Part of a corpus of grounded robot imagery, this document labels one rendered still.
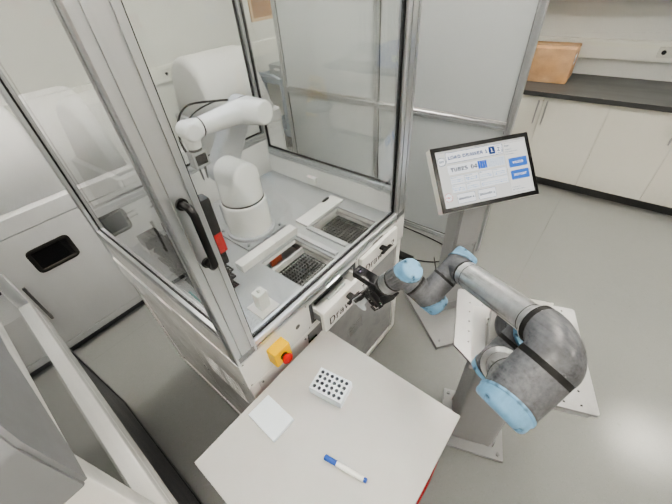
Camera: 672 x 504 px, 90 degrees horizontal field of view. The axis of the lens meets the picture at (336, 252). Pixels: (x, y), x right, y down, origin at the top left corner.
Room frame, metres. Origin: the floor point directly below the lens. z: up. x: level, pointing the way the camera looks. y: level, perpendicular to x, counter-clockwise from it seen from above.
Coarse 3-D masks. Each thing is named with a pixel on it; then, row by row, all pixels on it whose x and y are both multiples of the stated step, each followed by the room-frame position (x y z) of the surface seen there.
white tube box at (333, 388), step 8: (320, 368) 0.63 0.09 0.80; (320, 376) 0.61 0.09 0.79; (328, 376) 0.60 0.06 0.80; (336, 376) 0.59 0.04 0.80; (312, 384) 0.57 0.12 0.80; (320, 384) 0.58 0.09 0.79; (328, 384) 0.57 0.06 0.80; (336, 384) 0.57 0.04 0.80; (344, 384) 0.56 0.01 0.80; (312, 392) 0.56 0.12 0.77; (320, 392) 0.54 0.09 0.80; (328, 392) 0.54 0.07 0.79; (336, 392) 0.55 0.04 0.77; (344, 392) 0.53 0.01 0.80; (328, 400) 0.52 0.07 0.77; (336, 400) 0.51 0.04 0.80; (344, 400) 0.52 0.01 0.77
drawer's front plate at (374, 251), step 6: (396, 228) 1.24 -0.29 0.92; (390, 234) 1.20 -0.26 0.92; (396, 234) 1.24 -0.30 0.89; (384, 240) 1.16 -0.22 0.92; (390, 240) 1.20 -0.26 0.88; (396, 240) 1.25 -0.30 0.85; (372, 246) 1.12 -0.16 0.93; (378, 246) 1.13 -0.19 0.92; (366, 252) 1.08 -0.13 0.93; (372, 252) 1.09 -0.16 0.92; (378, 252) 1.13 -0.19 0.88; (360, 258) 1.05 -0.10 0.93; (366, 258) 1.06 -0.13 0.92; (372, 258) 1.09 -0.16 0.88; (360, 264) 1.04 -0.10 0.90; (366, 264) 1.06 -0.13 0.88; (372, 264) 1.09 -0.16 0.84
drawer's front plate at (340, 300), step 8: (352, 288) 0.89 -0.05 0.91; (360, 288) 0.93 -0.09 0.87; (336, 296) 0.85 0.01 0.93; (344, 296) 0.86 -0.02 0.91; (328, 304) 0.81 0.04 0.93; (336, 304) 0.82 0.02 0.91; (344, 304) 0.85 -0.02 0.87; (352, 304) 0.89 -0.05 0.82; (320, 312) 0.78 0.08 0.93; (328, 312) 0.78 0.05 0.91; (336, 312) 0.82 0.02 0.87; (344, 312) 0.85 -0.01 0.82; (328, 320) 0.78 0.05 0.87; (336, 320) 0.81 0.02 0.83; (328, 328) 0.78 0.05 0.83
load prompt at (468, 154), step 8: (496, 144) 1.51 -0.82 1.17; (456, 152) 1.47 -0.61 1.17; (464, 152) 1.47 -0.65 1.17; (472, 152) 1.47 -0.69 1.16; (480, 152) 1.48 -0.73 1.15; (488, 152) 1.48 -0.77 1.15; (496, 152) 1.48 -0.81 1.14; (448, 160) 1.44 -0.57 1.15; (456, 160) 1.44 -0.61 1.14; (464, 160) 1.45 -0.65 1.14
